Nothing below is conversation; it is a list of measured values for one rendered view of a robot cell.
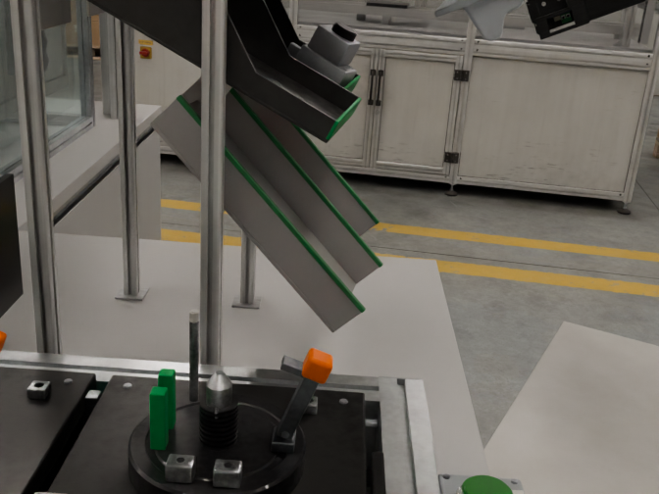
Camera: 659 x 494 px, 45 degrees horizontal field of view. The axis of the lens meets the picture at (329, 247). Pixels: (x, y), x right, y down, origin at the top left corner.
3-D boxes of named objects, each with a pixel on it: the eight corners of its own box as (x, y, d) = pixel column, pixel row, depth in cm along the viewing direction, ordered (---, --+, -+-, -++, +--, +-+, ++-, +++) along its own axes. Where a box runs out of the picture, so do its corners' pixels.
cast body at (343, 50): (346, 91, 98) (374, 41, 95) (333, 94, 94) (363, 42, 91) (291, 56, 100) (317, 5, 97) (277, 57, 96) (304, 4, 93)
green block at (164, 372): (176, 421, 65) (176, 368, 63) (173, 429, 64) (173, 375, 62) (161, 420, 65) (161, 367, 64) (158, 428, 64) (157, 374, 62)
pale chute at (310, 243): (354, 284, 94) (383, 264, 93) (332, 333, 82) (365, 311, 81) (196, 100, 90) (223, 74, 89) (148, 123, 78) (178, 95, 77)
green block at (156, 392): (169, 441, 63) (168, 386, 61) (165, 451, 62) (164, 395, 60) (153, 440, 63) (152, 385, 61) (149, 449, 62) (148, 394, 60)
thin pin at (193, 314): (199, 397, 69) (199, 309, 66) (197, 402, 68) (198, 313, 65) (190, 396, 69) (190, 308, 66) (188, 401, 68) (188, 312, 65)
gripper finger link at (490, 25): (457, 56, 83) (537, 24, 84) (438, 1, 82) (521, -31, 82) (448, 56, 86) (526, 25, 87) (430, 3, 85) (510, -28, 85)
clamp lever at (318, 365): (296, 430, 64) (334, 354, 61) (294, 445, 62) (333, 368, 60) (255, 415, 64) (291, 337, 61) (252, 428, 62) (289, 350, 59)
